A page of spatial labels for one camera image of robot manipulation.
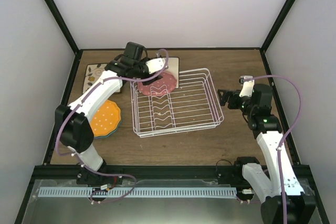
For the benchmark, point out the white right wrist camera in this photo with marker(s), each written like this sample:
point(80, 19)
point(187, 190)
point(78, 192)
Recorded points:
point(247, 83)

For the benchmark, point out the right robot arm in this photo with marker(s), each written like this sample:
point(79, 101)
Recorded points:
point(282, 198)

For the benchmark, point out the black front mounting rail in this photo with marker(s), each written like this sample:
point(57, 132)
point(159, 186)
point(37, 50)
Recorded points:
point(224, 174)

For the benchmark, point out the cream square plate black rim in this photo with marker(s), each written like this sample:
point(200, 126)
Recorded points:
point(173, 68)

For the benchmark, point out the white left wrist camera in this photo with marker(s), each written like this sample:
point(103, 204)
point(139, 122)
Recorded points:
point(155, 65)

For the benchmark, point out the pink polka dot plate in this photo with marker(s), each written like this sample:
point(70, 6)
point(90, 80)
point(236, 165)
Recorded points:
point(164, 85)

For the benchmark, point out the yellow polka dot plate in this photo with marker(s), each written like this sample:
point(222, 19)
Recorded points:
point(108, 113)

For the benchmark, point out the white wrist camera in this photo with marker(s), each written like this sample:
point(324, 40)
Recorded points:
point(247, 83)
point(155, 65)

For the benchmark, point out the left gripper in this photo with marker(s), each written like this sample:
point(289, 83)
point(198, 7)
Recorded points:
point(148, 82)

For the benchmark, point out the light blue slotted cable duct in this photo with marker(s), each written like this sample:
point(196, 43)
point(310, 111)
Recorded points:
point(141, 192)

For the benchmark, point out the blue polka dot plate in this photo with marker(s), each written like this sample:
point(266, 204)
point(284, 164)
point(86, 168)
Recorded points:
point(106, 131)

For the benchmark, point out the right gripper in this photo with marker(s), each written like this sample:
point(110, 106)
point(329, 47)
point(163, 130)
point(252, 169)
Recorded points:
point(227, 93)

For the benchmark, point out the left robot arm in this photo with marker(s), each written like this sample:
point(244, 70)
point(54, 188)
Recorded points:
point(72, 122)

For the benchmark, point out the white wire dish rack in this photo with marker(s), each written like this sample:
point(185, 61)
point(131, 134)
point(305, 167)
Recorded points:
point(193, 106)

